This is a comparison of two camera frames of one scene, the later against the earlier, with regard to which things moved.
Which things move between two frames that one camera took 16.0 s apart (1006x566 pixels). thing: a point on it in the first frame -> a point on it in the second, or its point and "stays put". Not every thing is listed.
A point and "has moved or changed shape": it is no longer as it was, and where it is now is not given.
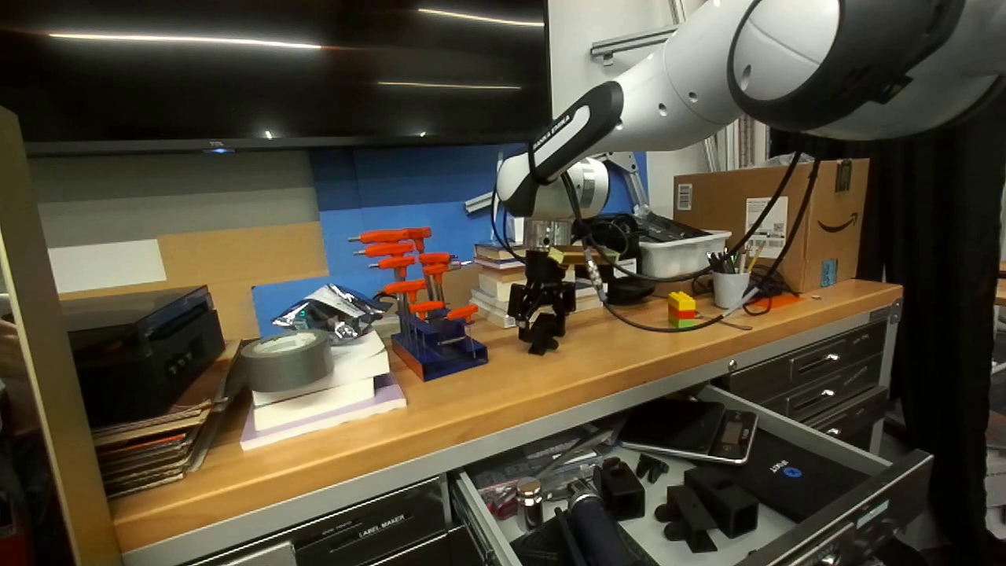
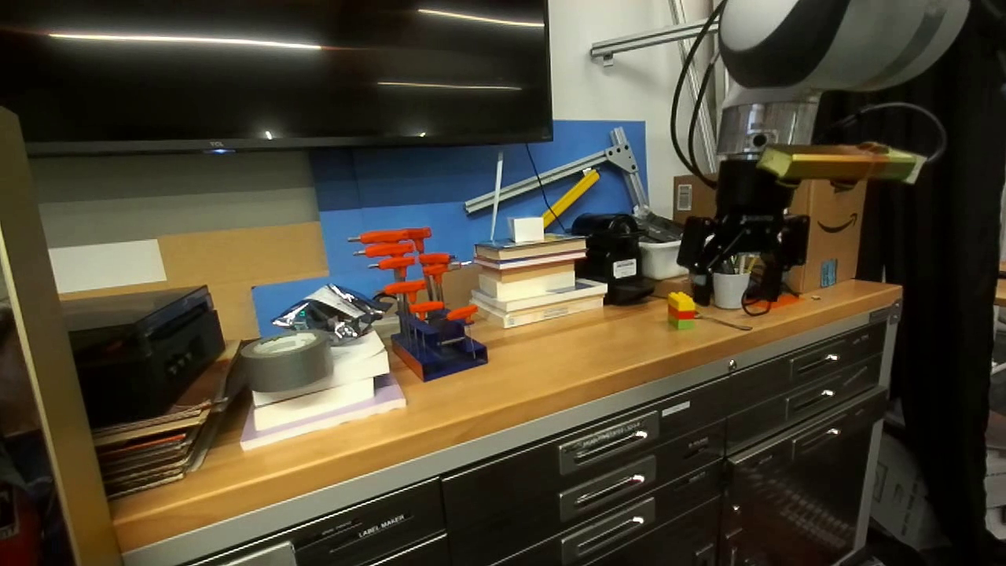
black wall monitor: (84, 76) stays put
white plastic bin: (674, 255) stays put
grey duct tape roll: (291, 359) stays put
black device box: (149, 362) stays put
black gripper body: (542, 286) -> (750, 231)
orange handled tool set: (431, 337) stays put
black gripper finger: (521, 314) -> (700, 264)
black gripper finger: (559, 314) -> (770, 276)
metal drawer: (710, 478) has moved or changed shape
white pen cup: (731, 286) stays put
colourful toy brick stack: (684, 308) stays put
